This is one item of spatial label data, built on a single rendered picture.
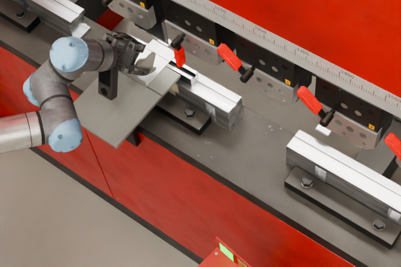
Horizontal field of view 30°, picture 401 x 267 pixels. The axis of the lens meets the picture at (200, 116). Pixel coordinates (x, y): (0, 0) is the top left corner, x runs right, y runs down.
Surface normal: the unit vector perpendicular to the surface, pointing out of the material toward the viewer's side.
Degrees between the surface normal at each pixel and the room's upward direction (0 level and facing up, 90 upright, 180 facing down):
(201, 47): 90
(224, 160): 0
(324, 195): 0
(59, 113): 15
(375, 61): 90
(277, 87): 90
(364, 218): 0
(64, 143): 90
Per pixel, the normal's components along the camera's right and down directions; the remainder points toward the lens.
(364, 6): -0.60, 0.70
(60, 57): -0.45, 0.04
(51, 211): -0.09, -0.54
